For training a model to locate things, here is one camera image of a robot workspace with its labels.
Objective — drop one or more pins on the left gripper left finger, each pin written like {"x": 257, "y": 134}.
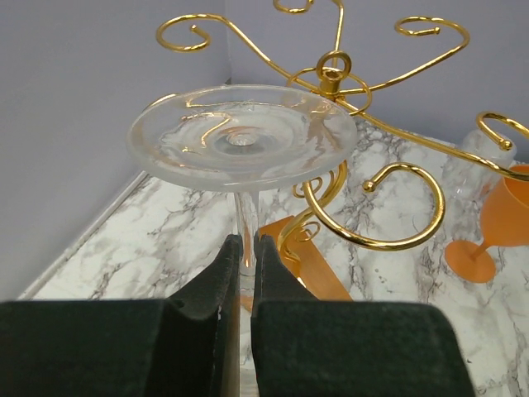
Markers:
{"x": 186, "y": 344}

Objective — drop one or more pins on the clear wine glass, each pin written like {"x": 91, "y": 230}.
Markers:
{"x": 466, "y": 185}
{"x": 242, "y": 139}

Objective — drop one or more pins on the orange plastic goblet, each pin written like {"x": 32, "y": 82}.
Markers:
{"x": 503, "y": 222}

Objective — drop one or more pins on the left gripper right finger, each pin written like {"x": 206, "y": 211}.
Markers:
{"x": 304, "y": 346}

